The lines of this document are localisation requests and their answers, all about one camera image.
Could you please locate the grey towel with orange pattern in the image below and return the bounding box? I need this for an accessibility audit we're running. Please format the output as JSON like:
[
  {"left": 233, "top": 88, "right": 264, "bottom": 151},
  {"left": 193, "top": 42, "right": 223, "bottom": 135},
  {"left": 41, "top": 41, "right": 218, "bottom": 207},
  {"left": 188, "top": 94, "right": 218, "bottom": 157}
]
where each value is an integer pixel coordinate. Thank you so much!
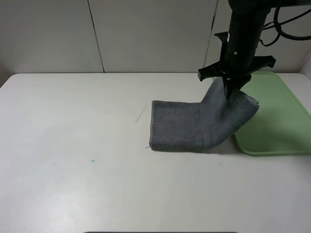
[{"left": 149, "top": 78, "right": 259, "bottom": 152}]

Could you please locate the green plastic tray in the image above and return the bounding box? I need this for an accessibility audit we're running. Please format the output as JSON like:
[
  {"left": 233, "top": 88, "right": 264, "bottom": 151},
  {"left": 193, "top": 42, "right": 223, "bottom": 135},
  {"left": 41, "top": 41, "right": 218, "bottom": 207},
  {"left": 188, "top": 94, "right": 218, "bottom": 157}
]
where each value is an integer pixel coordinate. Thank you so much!
[{"left": 235, "top": 72, "right": 311, "bottom": 156}]

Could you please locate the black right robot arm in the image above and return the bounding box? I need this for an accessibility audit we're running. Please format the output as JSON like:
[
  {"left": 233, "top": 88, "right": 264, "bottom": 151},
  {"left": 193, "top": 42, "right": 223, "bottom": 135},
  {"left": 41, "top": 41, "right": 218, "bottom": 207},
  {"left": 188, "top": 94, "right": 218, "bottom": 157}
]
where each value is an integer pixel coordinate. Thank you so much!
[{"left": 198, "top": 0, "right": 311, "bottom": 98}]

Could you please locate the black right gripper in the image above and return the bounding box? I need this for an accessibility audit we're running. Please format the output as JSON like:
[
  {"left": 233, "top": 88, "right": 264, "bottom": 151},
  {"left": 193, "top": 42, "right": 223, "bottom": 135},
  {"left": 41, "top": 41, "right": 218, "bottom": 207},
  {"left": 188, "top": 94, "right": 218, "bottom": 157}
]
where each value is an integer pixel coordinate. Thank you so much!
[{"left": 198, "top": 32, "right": 276, "bottom": 99}]

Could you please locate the black right camera cable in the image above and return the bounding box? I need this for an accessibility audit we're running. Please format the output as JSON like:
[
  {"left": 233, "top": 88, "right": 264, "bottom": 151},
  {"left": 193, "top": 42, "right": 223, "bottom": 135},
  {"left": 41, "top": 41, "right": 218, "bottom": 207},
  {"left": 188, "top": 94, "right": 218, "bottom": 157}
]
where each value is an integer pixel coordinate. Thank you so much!
[{"left": 259, "top": 6, "right": 311, "bottom": 47}]

